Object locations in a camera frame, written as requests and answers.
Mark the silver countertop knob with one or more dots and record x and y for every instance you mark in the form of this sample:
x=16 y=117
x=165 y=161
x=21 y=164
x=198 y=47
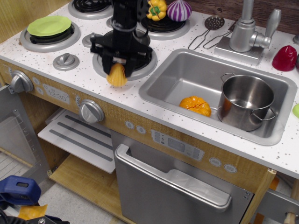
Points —
x=109 y=23
x=87 y=40
x=65 y=62

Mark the silver countertop knob front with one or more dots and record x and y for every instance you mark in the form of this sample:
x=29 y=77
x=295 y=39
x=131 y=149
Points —
x=65 y=62

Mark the silver countertop knob middle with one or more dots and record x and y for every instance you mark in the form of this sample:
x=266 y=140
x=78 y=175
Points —
x=87 y=40

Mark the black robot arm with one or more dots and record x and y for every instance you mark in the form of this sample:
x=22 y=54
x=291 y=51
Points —
x=126 y=15

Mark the small steel pan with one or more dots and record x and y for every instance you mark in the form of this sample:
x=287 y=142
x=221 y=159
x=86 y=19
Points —
x=142 y=37

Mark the metal wire utensil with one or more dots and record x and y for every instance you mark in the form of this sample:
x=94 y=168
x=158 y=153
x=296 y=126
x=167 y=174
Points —
x=213 y=42

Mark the steel pot with handles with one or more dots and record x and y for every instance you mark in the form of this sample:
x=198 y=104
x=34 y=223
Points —
x=245 y=101

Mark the back right stove burner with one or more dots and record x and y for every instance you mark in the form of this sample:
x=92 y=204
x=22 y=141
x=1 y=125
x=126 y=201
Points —
x=165 y=29

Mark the front right stove burner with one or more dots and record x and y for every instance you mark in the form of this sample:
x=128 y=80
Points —
x=136 y=74

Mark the white oven rack shelf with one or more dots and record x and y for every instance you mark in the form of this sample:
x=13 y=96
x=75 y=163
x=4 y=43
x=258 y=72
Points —
x=90 y=142

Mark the back left stove burner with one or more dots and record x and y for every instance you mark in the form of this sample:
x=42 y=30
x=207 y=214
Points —
x=90 y=9

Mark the silver oven knob right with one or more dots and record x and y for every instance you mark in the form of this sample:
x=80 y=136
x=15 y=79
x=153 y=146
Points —
x=90 y=112

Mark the silver toy faucet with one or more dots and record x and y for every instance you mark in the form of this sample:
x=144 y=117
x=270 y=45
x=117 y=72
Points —
x=246 y=45

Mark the metal slotted spoon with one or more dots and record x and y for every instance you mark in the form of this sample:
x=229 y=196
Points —
x=213 y=22

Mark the green toy at right edge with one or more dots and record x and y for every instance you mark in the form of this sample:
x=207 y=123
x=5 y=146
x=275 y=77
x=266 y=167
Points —
x=295 y=110

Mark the yellow toy corn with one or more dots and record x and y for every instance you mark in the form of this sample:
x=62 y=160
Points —
x=117 y=77

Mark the red toy pepper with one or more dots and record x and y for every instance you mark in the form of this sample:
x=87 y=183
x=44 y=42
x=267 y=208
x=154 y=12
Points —
x=285 y=59

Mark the silver oven knob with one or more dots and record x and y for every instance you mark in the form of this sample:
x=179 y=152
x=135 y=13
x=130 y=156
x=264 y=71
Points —
x=20 y=82
x=90 y=112

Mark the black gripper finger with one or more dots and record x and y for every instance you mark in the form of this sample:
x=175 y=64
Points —
x=131 y=65
x=107 y=62

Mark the stove burner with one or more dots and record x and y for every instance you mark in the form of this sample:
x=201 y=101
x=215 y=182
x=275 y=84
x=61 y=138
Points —
x=51 y=43
x=136 y=74
x=90 y=9
x=165 y=29

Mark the orange toy pumpkin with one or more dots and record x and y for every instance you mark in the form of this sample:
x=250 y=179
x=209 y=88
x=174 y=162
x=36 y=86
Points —
x=196 y=104

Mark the purple toy onion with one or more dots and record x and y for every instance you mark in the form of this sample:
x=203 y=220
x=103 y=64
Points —
x=179 y=11

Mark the silver oven knob left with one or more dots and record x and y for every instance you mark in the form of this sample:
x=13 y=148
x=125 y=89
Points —
x=20 y=82

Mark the open oven door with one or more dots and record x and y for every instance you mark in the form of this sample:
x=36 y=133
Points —
x=20 y=151

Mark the green toy plate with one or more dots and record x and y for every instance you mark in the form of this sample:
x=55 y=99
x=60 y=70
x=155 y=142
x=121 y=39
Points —
x=49 y=25

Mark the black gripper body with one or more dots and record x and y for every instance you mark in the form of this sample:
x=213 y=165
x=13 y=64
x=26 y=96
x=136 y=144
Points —
x=126 y=47

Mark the silver dishwasher door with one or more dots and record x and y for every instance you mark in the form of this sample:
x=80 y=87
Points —
x=156 y=188

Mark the blue clamp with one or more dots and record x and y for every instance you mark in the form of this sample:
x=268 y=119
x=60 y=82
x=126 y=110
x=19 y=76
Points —
x=17 y=190

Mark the front left stove burner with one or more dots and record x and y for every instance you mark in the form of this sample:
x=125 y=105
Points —
x=51 y=43

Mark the yellow toy bell pepper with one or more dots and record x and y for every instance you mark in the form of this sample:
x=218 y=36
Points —
x=157 y=10

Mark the silver countertop knob back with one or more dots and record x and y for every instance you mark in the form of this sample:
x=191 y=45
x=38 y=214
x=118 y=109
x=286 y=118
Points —
x=109 y=23

